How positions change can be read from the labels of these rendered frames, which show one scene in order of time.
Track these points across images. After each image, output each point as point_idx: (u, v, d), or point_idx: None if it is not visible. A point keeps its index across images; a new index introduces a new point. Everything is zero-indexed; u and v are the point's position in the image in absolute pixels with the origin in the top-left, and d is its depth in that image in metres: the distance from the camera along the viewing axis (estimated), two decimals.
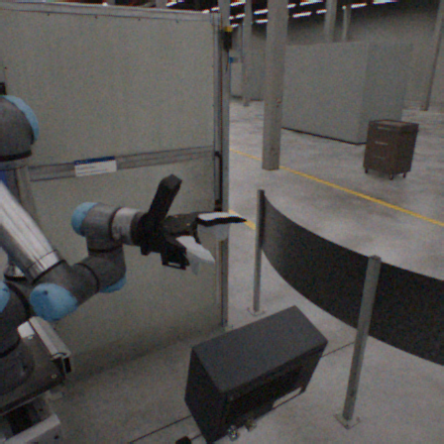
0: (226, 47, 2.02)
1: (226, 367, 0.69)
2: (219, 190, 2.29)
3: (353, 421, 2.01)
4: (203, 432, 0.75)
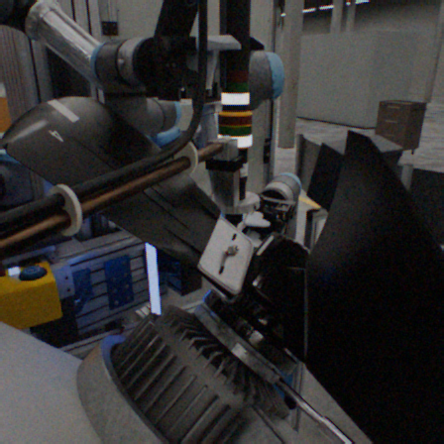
0: (280, 4, 2.44)
1: None
2: (270, 129, 2.71)
3: None
4: (325, 204, 1.17)
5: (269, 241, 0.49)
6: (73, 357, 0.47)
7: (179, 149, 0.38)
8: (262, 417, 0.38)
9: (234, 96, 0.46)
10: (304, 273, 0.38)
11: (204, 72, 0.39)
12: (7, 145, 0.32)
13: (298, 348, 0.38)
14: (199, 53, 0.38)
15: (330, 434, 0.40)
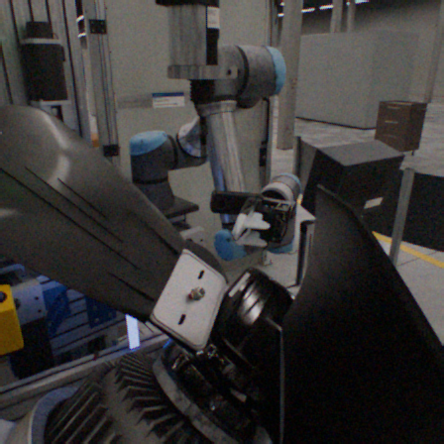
0: (277, 2, 2.35)
1: (343, 157, 1.02)
2: (266, 131, 2.62)
3: None
4: None
5: (243, 279, 0.40)
6: (5, 421, 0.38)
7: None
8: None
9: None
10: (280, 333, 0.29)
11: None
12: None
13: (273, 431, 0.29)
14: None
15: None
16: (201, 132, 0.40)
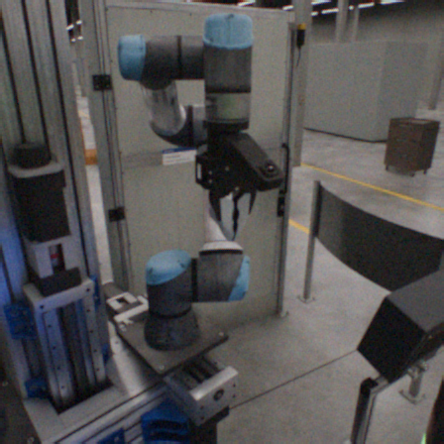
0: (299, 44, 2.13)
1: (420, 311, 0.80)
2: (284, 180, 2.41)
3: (419, 397, 2.12)
4: (386, 373, 0.87)
5: None
6: None
7: None
8: None
9: None
10: None
11: None
12: None
13: None
14: None
15: None
16: None
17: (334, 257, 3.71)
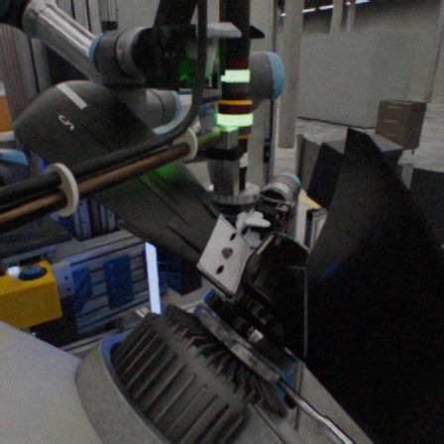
0: (280, 4, 2.44)
1: None
2: (270, 129, 2.71)
3: None
4: (325, 204, 1.17)
5: None
6: (73, 356, 0.47)
7: (178, 136, 0.38)
8: (262, 416, 0.38)
9: (234, 84, 0.46)
10: None
11: (203, 57, 0.38)
12: (122, 223, 0.72)
13: None
14: (198, 38, 0.38)
15: (330, 433, 0.40)
16: None
17: None
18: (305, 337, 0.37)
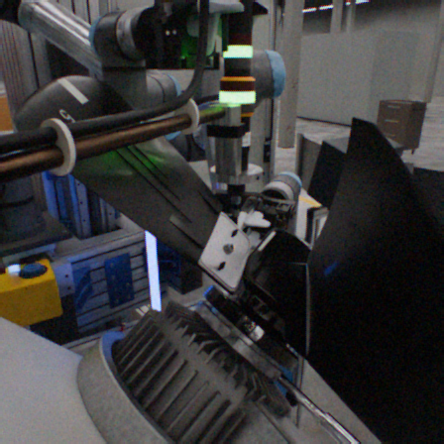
0: (280, 3, 2.43)
1: (347, 148, 1.10)
2: (270, 128, 2.71)
3: None
4: (326, 202, 1.17)
5: None
6: (73, 353, 0.47)
7: (179, 107, 0.37)
8: (264, 413, 0.38)
9: (237, 60, 0.45)
10: None
11: (206, 28, 0.37)
12: None
13: None
14: (200, 7, 0.36)
15: (332, 430, 0.40)
16: (236, 212, 0.54)
17: None
18: (307, 333, 0.37)
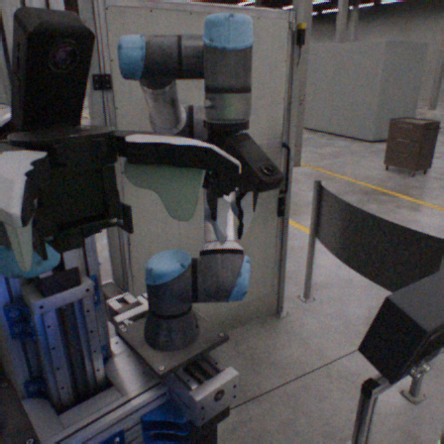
0: (299, 43, 2.13)
1: (421, 311, 0.80)
2: (285, 180, 2.40)
3: (420, 397, 2.12)
4: (388, 374, 0.86)
5: None
6: None
7: None
8: None
9: None
10: None
11: None
12: None
13: None
14: None
15: None
16: None
17: (334, 257, 3.71)
18: None
